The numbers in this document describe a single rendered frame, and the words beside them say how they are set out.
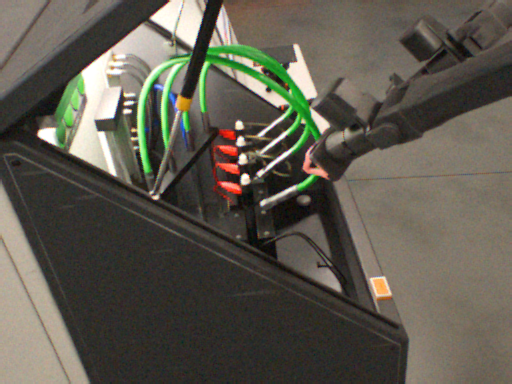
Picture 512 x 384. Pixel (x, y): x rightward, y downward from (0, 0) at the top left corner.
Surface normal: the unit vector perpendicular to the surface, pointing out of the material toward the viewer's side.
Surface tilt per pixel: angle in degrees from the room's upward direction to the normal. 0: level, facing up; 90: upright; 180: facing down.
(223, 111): 90
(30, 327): 90
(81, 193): 90
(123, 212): 90
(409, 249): 0
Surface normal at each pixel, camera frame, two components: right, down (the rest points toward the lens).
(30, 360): 0.08, 0.58
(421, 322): -0.10, -0.81
